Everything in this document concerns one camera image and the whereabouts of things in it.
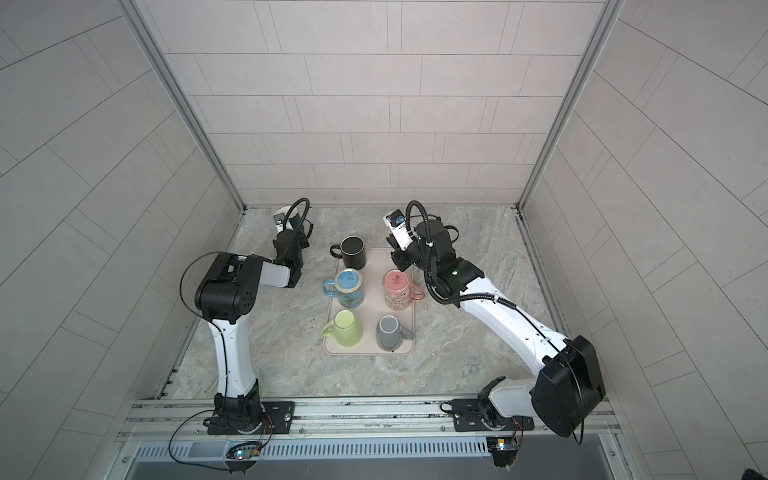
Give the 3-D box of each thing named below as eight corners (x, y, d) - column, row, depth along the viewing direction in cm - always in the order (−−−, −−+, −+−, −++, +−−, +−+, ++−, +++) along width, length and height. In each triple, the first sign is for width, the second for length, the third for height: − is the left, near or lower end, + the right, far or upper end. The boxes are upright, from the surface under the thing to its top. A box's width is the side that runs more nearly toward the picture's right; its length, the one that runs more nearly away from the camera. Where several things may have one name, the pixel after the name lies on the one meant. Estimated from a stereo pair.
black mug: (332, 269, 100) (327, 254, 93) (335, 252, 104) (330, 236, 97) (365, 269, 100) (363, 254, 93) (366, 252, 104) (364, 236, 97)
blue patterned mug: (324, 308, 91) (317, 291, 82) (328, 286, 96) (321, 268, 87) (363, 308, 91) (359, 291, 83) (365, 286, 96) (362, 268, 87)
